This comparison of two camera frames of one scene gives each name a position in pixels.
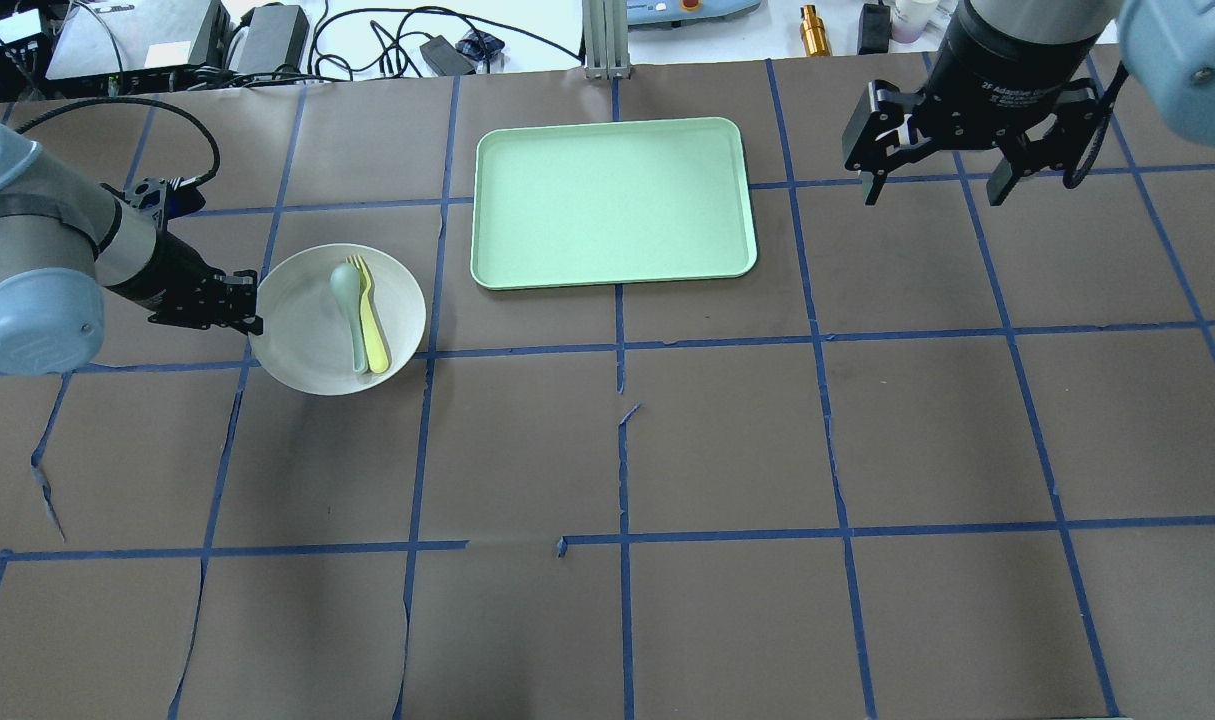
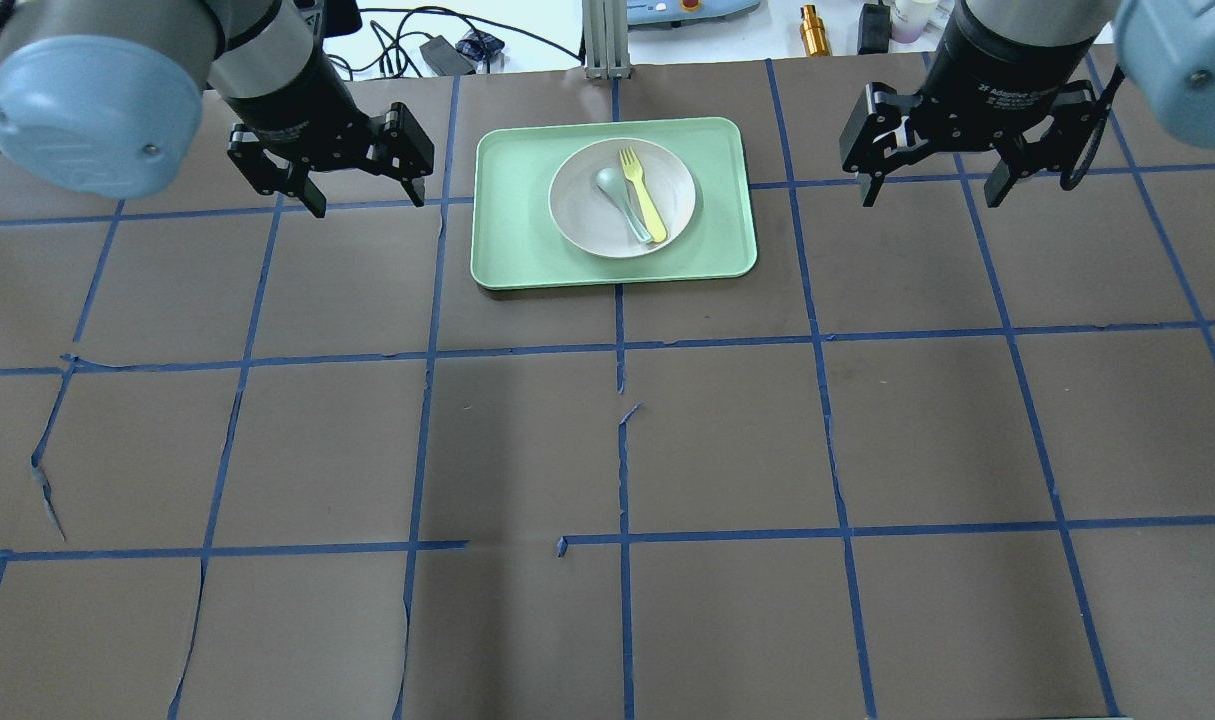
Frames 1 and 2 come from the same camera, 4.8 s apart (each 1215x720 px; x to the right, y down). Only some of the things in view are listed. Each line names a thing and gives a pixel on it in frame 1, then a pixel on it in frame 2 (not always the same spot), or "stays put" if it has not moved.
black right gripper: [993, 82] stays put
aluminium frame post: [605, 30] stays put
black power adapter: [446, 58] stays put
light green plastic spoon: [346, 284] to [616, 183]
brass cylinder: [813, 33] stays put
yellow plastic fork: [377, 345] to [650, 212]
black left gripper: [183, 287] to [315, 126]
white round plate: [337, 318] to [621, 197]
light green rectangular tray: [611, 203] stays put
